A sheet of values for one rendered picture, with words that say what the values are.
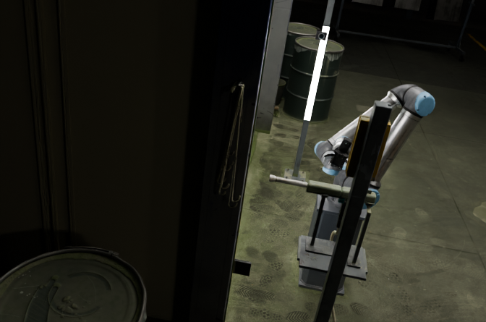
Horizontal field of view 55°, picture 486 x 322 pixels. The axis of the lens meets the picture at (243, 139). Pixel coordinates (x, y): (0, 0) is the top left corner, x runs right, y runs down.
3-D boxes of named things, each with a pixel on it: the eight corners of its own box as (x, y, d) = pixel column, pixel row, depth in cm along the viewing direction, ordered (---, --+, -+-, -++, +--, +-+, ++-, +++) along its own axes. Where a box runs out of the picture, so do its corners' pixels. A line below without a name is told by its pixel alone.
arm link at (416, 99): (358, 197, 284) (427, 90, 259) (372, 214, 270) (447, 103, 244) (338, 191, 278) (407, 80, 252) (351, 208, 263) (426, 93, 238)
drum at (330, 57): (278, 102, 595) (290, 34, 554) (322, 106, 603) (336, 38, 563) (286, 122, 544) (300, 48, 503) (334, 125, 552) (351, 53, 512)
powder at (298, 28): (324, 30, 607) (324, 29, 607) (317, 39, 561) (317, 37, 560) (283, 22, 619) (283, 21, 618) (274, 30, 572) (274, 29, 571)
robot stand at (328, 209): (342, 265, 337) (363, 191, 307) (343, 296, 309) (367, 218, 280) (299, 256, 339) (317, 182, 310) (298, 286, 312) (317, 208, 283)
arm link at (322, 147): (405, 73, 263) (309, 145, 271) (417, 82, 253) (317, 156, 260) (413, 87, 270) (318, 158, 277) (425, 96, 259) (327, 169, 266)
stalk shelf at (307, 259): (298, 267, 215) (299, 265, 214) (300, 236, 235) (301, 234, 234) (365, 281, 213) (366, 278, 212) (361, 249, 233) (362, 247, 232)
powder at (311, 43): (291, 37, 554) (291, 35, 554) (335, 41, 562) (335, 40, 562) (301, 51, 507) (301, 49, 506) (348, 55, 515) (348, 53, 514)
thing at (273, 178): (364, 229, 222) (377, 188, 211) (365, 234, 217) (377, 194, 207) (263, 209, 225) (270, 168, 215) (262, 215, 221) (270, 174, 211)
